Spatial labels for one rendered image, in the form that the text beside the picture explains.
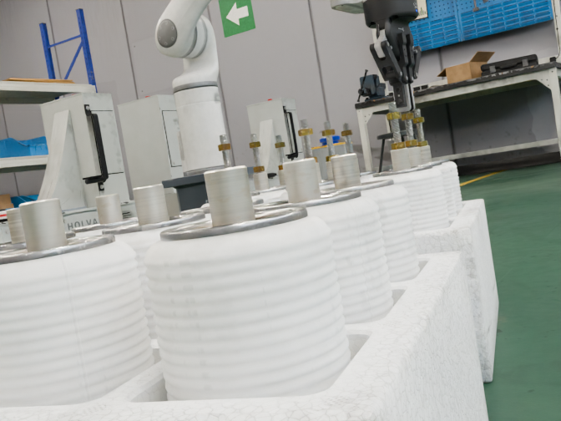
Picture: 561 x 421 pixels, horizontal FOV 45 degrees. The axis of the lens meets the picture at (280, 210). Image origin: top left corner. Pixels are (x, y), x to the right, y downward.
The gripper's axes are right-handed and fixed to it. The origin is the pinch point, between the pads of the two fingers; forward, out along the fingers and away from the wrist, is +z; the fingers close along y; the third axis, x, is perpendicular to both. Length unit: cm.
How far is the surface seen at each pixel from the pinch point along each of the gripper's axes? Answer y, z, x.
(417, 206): -15.1, 14.3, -6.1
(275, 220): -65, 10, -21
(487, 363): -16.9, 32.8, -12.4
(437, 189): -12.4, 12.6, -7.9
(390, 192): -42.4, 10.5, -15.8
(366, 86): 418, -51, 209
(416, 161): -0.9, 9.1, -0.8
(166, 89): 486, -106, 489
